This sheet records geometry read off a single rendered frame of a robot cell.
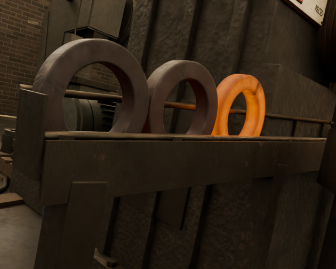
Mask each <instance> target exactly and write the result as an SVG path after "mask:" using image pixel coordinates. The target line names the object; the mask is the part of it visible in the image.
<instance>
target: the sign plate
mask: <svg viewBox="0 0 336 269"><path fill-rule="evenodd" d="M283 1H284V2H286V3H287V4H288V5H289V6H291V7H292V8H294V9H295V10H296V11H297V12H299V13H300V14H301V15H302V16H304V17H305V18H306V19H308V20H309V21H310V22H311V23H313V24H314V25H315V26H322V23H323V18H324V13H325V9H326V4H327V0H302V1H301V0H283Z"/></svg>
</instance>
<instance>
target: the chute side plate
mask: <svg viewBox="0 0 336 269"><path fill-rule="evenodd" d="M325 144H326V142H317V141H166V140H45V142H44V151H43V161H42V171H41V181H40V187H39V197H38V206H39V207H45V206H50V205H58V204H66V203H68V199H69V193H70V188H71V184H72V182H74V181H106V182H108V186H107V191H106V197H105V199H106V198H111V197H119V196H127V195H134V194H143V193H151V192H159V191H167V190H172V189H180V188H187V187H196V186H204V185H212V184H219V183H228V182H232V181H240V180H249V179H257V178H264V177H272V176H274V175H275V170H276V166H277V164H281V165H288V168H287V172H286V174H287V175H289V174H293V173H302V172H310V171H317V170H319V169H320V166H321V161H322V157H323V153H324V148H325Z"/></svg>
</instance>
